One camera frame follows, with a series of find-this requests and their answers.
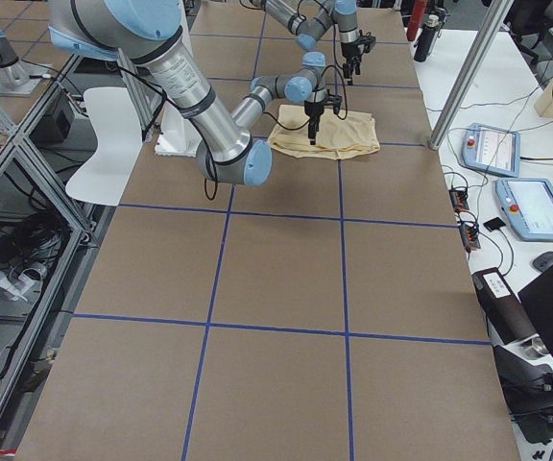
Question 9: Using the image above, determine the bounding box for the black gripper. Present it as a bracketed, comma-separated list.
[341, 41, 363, 85]
[304, 100, 325, 145]

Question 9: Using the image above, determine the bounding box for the beige long-sleeve printed shirt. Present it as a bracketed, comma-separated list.
[268, 110, 380, 160]

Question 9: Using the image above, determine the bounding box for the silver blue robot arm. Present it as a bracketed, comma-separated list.
[49, 1, 326, 186]
[250, 0, 376, 85]

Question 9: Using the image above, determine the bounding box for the black bottle steel cap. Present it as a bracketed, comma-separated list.
[414, 14, 441, 62]

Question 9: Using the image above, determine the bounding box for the red bottle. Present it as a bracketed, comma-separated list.
[406, 0, 427, 42]

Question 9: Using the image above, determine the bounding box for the far blue teach pendant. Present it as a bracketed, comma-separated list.
[461, 123, 520, 178]

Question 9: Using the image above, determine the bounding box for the blue teach pendant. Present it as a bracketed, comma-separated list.
[461, 123, 520, 178]
[494, 178, 553, 242]

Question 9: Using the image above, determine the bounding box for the red circuit board far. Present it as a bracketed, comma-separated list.
[448, 188, 469, 212]

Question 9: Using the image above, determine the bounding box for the white plastic chair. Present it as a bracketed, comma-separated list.
[65, 86, 143, 206]

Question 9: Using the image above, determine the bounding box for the near blue teach pendant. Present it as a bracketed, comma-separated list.
[494, 178, 553, 242]

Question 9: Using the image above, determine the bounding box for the black computer mouse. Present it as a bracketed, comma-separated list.
[532, 251, 553, 273]

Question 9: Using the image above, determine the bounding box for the black box white label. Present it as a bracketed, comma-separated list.
[471, 267, 537, 344]

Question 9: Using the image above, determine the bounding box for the white camera pole with base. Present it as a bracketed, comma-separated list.
[155, 102, 202, 158]

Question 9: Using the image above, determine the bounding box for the aluminium frame post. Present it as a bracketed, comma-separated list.
[428, 0, 514, 151]

